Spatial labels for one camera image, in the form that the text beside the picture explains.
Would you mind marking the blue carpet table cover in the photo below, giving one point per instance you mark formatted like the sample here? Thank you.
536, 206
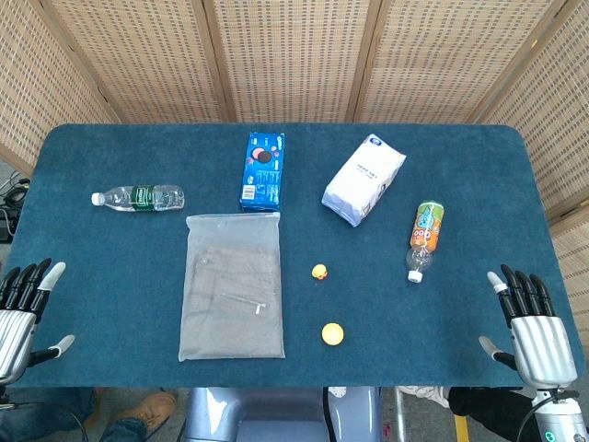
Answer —
115, 276

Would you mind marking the woven bamboo screen panel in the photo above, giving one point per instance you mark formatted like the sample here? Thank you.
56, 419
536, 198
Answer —
442, 60
138, 55
294, 55
552, 115
32, 87

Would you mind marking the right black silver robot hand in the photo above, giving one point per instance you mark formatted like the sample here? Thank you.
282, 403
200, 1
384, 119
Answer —
543, 347

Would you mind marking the white sneaker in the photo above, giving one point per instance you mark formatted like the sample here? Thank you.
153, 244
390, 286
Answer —
421, 395

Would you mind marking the blue jeans leg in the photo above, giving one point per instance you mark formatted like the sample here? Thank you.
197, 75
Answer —
41, 416

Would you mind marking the frosted zip bag with cloth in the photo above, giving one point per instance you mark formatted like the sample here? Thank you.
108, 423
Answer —
232, 290

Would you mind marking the orange label drink bottle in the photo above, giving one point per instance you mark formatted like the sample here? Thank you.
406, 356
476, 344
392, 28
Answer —
425, 235

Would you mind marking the white paper bag package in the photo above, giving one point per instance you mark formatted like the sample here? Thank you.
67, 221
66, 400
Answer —
363, 179

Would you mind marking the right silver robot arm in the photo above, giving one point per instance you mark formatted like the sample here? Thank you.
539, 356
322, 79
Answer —
559, 416

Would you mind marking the yellow toy egg tart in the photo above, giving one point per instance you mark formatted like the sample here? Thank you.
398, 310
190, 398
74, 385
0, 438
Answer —
332, 333

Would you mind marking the tan leather boot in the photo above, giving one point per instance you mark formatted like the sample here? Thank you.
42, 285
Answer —
147, 407

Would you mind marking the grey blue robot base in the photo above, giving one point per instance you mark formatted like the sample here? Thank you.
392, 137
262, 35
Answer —
276, 414

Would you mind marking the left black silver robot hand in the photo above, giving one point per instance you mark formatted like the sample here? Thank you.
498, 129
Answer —
16, 324

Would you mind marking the clear water bottle green label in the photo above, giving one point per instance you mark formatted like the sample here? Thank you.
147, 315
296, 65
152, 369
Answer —
138, 198

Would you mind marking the blue cookie box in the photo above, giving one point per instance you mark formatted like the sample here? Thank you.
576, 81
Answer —
262, 172

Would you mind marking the small yellow rubber duck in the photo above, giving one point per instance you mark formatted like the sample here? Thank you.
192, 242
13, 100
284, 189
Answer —
319, 272

